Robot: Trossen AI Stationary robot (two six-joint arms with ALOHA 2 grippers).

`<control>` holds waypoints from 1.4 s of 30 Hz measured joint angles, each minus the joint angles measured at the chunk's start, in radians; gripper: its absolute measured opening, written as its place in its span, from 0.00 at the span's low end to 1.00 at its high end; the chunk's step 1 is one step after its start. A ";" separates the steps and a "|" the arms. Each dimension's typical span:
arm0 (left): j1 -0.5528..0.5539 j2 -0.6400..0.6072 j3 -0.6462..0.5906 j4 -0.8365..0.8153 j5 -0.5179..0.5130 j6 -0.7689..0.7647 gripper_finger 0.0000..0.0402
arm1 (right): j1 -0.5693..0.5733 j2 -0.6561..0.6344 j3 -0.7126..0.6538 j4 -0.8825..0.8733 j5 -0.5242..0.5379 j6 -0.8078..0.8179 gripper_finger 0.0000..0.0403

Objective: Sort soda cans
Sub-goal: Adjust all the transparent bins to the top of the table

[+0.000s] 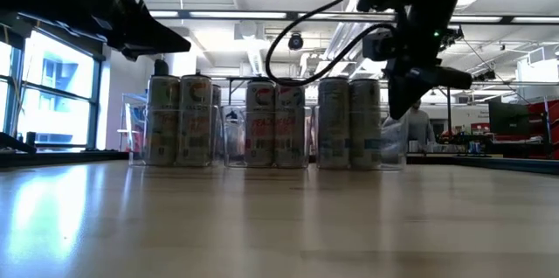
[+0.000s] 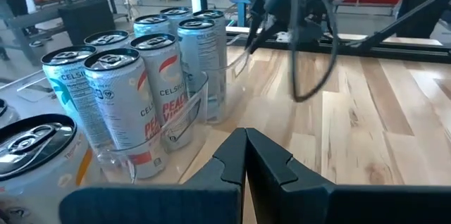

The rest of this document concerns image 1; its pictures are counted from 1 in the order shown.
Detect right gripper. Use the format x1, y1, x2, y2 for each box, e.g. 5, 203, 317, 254
383, 57, 474, 122

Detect clear plastic bin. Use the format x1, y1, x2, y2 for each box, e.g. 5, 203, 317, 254
128, 94, 223, 168
222, 105, 313, 170
313, 105, 409, 171

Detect Celsius Arctic Vibe can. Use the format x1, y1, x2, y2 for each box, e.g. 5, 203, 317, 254
348, 78, 383, 171
316, 76, 350, 170

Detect Celsius Peach Vibe can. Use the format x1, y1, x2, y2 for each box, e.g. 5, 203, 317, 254
273, 80, 307, 170
244, 79, 277, 168

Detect black ceiling spotlight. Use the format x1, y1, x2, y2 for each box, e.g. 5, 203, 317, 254
471, 67, 498, 82
440, 24, 465, 52

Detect white ceiling baffles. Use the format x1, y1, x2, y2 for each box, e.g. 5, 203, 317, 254
300, 0, 394, 101

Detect long ceiling light bar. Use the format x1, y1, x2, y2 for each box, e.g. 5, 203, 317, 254
148, 9, 559, 25

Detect black monitor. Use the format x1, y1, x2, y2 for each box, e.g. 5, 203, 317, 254
487, 101, 532, 137

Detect white ceiling fixture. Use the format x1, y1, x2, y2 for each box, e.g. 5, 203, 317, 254
232, 21, 268, 77

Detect red storage shelves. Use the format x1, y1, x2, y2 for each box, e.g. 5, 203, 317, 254
526, 98, 559, 161

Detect black upright post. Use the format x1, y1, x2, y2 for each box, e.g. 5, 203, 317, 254
153, 58, 170, 77

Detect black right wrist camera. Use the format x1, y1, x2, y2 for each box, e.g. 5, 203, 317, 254
361, 29, 397, 63

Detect round black ceiling camera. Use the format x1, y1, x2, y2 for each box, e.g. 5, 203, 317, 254
286, 31, 305, 51

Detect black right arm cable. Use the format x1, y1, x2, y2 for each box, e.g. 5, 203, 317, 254
265, 0, 397, 87

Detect black aluminium table frame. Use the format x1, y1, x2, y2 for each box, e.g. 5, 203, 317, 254
0, 149, 559, 175

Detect window frame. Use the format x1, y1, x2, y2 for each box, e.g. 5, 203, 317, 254
0, 24, 104, 152

